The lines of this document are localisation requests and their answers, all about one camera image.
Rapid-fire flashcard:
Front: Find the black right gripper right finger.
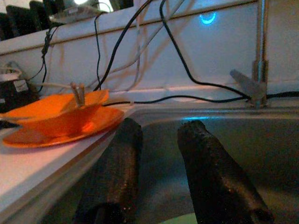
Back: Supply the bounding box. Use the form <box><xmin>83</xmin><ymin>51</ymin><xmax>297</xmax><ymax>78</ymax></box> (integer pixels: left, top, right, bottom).
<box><xmin>177</xmin><ymin>120</ymin><xmax>275</xmax><ymax>224</ymax></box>

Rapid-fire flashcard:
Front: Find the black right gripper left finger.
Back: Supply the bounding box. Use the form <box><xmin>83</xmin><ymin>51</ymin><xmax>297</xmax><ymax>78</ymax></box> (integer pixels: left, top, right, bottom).
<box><xmin>72</xmin><ymin>118</ymin><xmax>143</xmax><ymax>224</ymax></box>

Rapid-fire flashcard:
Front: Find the stainless steel sink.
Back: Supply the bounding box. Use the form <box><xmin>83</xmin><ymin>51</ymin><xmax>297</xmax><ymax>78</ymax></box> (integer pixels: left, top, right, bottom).
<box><xmin>0</xmin><ymin>102</ymin><xmax>299</xmax><ymax>224</ymax></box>

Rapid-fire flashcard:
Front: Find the green plate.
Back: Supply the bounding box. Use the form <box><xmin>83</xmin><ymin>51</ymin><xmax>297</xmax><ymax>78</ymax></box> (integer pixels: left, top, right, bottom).
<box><xmin>161</xmin><ymin>212</ymin><xmax>199</xmax><ymax>224</ymax></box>

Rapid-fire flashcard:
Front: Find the orange plate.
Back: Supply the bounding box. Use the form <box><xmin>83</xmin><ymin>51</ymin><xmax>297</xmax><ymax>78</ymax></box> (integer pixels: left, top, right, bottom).
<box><xmin>2</xmin><ymin>106</ymin><xmax>125</xmax><ymax>149</ymax></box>

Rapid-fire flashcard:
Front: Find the orange bowl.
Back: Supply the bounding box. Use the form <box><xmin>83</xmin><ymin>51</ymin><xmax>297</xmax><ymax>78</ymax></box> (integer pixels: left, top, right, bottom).
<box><xmin>0</xmin><ymin>90</ymin><xmax>110</xmax><ymax>138</ymax></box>

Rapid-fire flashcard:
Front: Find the black box with white label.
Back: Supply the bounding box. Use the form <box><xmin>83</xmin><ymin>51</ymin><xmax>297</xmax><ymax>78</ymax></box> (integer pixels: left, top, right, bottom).
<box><xmin>0</xmin><ymin>78</ymin><xmax>40</xmax><ymax>114</ymax></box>

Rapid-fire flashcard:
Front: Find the chrome faucet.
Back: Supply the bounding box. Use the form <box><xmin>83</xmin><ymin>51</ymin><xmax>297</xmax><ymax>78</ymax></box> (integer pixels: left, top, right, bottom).
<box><xmin>230</xmin><ymin>0</ymin><xmax>269</xmax><ymax>109</ymax></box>

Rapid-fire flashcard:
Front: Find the black electronics box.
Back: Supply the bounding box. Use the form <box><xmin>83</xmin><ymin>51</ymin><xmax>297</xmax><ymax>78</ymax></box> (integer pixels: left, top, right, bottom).
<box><xmin>0</xmin><ymin>0</ymin><xmax>65</xmax><ymax>42</ymax></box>

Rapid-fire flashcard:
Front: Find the thin black cable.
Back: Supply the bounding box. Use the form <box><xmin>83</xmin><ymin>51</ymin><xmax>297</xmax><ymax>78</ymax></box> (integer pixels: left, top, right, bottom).
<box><xmin>93</xmin><ymin>2</ymin><xmax>112</xmax><ymax>91</ymax></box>
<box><xmin>102</xmin><ymin>94</ymin><xmax>252</xmax><ymax>107</ymax></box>

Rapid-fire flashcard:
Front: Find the silver flat-handled utensil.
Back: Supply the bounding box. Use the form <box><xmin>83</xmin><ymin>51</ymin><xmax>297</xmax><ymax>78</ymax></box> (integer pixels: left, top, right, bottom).
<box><xmin>78</xmin><ymin>83</ymin><xmax>86</xmax><ymax>108</ymax></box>

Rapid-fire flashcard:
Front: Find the white cable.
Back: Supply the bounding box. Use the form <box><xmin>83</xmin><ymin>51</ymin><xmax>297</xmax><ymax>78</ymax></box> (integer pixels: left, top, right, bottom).
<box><xmin>38</xmin><ymin>81</ymin><xmax>73</xmax><ymax>89</ymax></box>
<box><xmin>134</xmin><ymin>14</ymin><xmax>143</xmax><ymax>84</ymax></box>

